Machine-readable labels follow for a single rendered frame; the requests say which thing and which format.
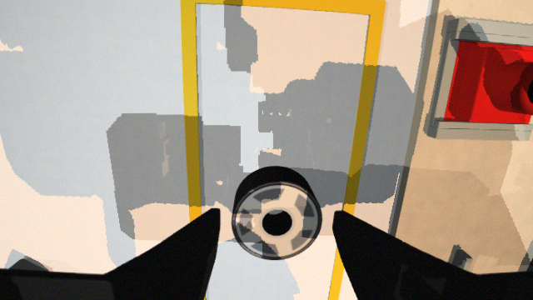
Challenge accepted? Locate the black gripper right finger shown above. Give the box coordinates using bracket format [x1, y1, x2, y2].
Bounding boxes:
[332, 210, 533, 300]

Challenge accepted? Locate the yellow tape outline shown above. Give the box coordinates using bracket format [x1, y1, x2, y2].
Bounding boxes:
[180, 0, 386, 300]

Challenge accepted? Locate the black tyre with grey rim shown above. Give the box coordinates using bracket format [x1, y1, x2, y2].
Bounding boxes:
[231, 166, 322, 260]

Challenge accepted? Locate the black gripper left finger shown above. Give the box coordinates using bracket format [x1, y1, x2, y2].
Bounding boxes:
[0, 208, 221, 300]

